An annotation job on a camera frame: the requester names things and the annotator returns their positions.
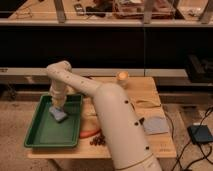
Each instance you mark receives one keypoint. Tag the green plastic tray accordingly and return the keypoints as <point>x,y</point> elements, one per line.
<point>45,132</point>

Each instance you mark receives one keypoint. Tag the blue sponge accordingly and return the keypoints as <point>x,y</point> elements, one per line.
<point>58,115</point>

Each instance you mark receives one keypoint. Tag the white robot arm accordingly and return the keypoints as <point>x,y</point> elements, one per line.
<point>124,135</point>

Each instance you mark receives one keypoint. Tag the black power adapter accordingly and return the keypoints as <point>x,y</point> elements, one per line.
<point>200,134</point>

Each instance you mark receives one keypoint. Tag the grey cloth square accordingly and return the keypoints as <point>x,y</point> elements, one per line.
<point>155,125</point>

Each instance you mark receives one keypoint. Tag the dark grape bunch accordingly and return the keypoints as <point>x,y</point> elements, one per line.
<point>98,140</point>

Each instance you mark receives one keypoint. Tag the orange carrot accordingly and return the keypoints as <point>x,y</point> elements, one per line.
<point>86,134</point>

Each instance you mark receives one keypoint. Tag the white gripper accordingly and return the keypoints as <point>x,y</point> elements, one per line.
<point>58,101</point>

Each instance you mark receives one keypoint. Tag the black box on right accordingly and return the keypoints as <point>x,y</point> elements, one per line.
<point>199,70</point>

